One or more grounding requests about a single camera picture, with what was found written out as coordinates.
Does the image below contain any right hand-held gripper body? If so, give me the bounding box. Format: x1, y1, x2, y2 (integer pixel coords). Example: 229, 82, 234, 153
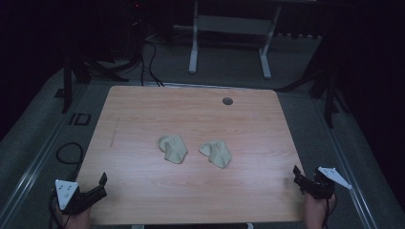
305, 166, 353, 200

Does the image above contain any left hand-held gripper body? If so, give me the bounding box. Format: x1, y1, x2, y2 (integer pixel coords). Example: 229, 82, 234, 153
54, 178, 100, 216

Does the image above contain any beige sock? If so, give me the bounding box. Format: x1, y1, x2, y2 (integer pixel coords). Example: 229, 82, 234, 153
158, 134, 189, 165
198, 139, 233, 170

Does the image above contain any person's right hand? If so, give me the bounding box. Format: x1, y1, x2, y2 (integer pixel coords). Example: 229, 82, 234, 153
303, 192, 337, 229

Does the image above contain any person's left hand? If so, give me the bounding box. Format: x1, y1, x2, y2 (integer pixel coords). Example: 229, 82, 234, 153
54, 203, 93, 229

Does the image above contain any black tripod stand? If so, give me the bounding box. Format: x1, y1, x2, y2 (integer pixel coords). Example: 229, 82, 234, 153
54, 52, 130, 115
275, 61, 352, 130

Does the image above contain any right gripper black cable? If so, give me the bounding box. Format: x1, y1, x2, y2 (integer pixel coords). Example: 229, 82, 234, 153
320, 198, 338, 229

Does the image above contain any metal floor rail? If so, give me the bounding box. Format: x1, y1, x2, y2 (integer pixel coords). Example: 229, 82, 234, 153
0, 83, 96, 225
313, 98, 381, 229

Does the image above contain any black looped floor cable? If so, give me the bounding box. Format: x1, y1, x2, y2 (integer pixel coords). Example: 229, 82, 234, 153
55, 141, 85, 166

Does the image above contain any black hanging cable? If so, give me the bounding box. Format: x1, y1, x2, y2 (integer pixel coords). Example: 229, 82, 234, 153
139, 39, 165, 88

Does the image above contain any white desk frame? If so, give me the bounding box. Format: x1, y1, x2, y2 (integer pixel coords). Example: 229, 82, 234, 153
188, 0, 283, 80

